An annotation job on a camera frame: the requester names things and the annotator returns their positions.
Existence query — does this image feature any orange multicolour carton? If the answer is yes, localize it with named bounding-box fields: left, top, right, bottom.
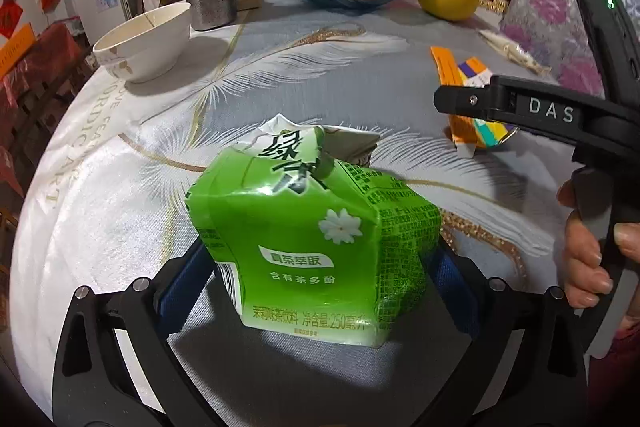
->
left=430, top=46, right=521, bottom=156

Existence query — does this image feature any person's right forearm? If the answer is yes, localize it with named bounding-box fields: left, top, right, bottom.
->
left=607, top=314, right=640, bottom=403

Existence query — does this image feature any person's right hand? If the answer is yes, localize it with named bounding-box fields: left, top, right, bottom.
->
left=557, top=179, right=640, bottom=310

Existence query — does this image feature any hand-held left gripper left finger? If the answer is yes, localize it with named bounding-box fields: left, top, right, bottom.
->
left=52, top=237, right=236, bottom=427

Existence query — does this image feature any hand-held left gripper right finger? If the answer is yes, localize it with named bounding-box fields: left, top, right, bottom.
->
left=415, top=242, right=588, bottom=427

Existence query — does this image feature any white ceramic bowl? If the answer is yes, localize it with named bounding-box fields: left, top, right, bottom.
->
left=92, top=2, right=192, bottom=84

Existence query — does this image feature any small clear wrapper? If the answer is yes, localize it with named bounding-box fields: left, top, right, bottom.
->
left=477, top=28, right=551, bottom=75

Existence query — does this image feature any white tablecloth table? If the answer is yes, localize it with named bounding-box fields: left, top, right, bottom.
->
left=22, top=0, right=608, bottom=427

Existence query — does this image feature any orange flat box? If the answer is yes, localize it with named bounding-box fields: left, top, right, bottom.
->
left=0, top=27, right=36, bottom=75

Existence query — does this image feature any green tea carton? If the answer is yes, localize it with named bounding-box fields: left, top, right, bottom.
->
left=185, top=113, right=443, bottom=349

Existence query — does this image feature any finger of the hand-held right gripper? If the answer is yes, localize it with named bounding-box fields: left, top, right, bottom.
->
left=434, top=75, right=516, bottom=128

